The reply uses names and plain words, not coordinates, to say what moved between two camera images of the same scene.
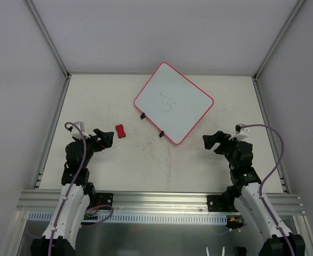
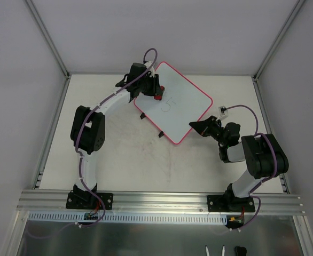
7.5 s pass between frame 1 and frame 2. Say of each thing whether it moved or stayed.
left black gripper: moved
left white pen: stayed
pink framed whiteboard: stayed
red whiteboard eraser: moved
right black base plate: stayed
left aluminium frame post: stayed
